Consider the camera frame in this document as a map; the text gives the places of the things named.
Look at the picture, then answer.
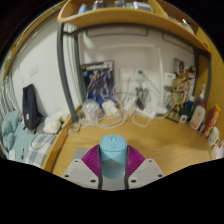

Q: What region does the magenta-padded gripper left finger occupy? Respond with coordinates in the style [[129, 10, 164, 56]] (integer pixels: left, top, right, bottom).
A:
[[61, 143, 104, 190]]

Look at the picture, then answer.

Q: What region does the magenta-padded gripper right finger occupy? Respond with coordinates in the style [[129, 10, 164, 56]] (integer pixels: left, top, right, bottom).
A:
[[123, 144, 166, 190]]

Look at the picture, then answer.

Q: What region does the light blue computer mouse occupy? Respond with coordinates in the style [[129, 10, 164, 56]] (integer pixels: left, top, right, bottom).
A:
[[98, 134, 129, 179]]

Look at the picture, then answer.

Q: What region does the plaid bed sheet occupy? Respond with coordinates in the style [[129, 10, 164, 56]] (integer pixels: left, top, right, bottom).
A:
[[24, 133, 58, 168]]

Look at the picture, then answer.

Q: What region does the white crumpled cloth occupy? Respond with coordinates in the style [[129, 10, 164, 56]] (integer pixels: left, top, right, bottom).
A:
[[43, 111, 72, 135]]

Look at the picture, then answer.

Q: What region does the white desk lamp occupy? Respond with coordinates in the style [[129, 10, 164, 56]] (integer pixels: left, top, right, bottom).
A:
[[129, 42, 172, 117]]

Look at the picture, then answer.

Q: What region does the white charger block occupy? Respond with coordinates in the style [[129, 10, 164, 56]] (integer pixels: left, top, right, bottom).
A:
[[101, 99, 118, 118]]

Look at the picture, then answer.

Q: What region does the glass jar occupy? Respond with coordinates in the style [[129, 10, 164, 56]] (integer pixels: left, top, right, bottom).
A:
[[136, 86, 150, 111]]

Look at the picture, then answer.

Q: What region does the clear plastic food container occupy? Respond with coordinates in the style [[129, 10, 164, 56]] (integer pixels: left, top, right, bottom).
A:
[[209, 143, 224, 160]]

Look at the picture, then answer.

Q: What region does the white lotion pump bottle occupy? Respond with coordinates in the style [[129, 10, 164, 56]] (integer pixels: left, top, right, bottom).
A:
[[189, 98, 208, 131]]

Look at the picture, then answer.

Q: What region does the dark backpack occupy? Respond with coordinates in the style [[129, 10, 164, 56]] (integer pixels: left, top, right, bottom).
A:
[[21, 83, 44, 132]]

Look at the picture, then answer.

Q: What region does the teal blanket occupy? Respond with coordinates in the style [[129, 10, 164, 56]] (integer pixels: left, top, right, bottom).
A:
[[1, 109, 22, 152]]

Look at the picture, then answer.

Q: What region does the beige robot model figure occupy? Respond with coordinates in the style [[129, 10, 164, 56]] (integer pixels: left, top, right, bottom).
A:
[[166, 66, 196, 123]]

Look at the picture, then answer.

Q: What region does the robot model kit box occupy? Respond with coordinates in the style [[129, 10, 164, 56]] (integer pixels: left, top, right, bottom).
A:
[[80, 60, 116, 105]]

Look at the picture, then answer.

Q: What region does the clear spray bottle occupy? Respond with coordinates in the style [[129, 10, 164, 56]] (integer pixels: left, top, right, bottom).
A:
[[194, 83, 207, 108]]

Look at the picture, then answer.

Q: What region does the wooden shelf unit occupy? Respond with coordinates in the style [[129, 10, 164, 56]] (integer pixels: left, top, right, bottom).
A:
[[57, 0, 214, 54]]

